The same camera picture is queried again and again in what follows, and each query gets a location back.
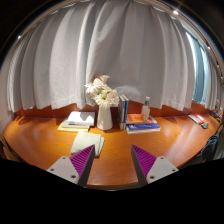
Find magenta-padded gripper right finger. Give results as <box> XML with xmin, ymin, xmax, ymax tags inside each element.
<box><xmin>130</xmin><ymin>144</ymin><xmax>180</xmax><ymax>187</ymax></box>

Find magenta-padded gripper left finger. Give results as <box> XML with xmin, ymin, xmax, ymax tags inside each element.
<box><xmin>46</xmin><ymin>144</ymin><xmax>96</xmax><ymax>188</ymax></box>

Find pale green towel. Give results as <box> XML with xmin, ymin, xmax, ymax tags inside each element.
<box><xmin>70</xmin><ymin>130</ymin><xmax>106</xmax><ymax>158</ymax></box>

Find yellow book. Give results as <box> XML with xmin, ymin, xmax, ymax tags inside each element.
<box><xmin>57</xmin><ymin>121</ymin><xmax>91</xmax><ymax>133</ymax></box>

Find grey book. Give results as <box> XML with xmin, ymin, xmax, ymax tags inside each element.
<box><xmin>60</xmin><ymin>119</ymin><xmax>91</xmax><ymax>129</ymax></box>

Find blue flat book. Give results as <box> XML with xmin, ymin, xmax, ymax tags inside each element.
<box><xmin>125</xmin><ymin>122</ymin><xmax>161</xmax><ymax>135</ymax></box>

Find white book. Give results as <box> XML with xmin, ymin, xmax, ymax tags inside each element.
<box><xmin>66</xmin><ymin>110</ymin><xmax>96</xmax><ymax>127</ymax></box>

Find orange flat book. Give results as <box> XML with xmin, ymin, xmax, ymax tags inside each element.
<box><xmin>127</xmin><ymin>113</ymin><xmax>156</xmax><ymax>125</ymax></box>

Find clear plastic bottle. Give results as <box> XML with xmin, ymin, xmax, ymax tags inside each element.
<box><xmin>140</xmin><ymin>96</ymin><xmax>152</xmax><ymax>122</ymax></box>

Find red and white booklet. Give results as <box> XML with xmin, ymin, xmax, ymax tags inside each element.
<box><xmin>187</xmin><ymin>113</ymin><xmax>206</xmax><ymax>125</ymax></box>

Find white ceramic vase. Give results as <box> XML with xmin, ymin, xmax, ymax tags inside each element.
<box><xmin>96</xmin><ymin>104</ymin><xmax>114</xmax><ymax>131</ymax></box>

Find blue upright book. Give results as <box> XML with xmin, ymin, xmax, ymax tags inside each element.
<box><xmin>122</xmin><ymin>94</ymin><xmax>130</xmax><ymax>125</ymax></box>

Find dark upright book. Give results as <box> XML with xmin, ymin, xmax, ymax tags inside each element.
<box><xmin>116</xmin><ymin>95</ymin><xmax>126</xmax><ymax>131</ymax></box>

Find white flower bouquet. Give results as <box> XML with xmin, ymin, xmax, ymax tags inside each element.
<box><xmin>84</xmin><ymin>74</ymin><xmax>120</xmax><ymax>109</ymax></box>

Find window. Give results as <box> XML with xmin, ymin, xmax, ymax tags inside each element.
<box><xmin>186</xmin><ymin>31</ymin><xmax>211</xmax><ymax>104</ymax></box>

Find white curtain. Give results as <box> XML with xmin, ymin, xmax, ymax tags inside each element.
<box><xmin>6</xmin><ymin>0</ymin><xmax>222</xmax><ymax>113</ymax></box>

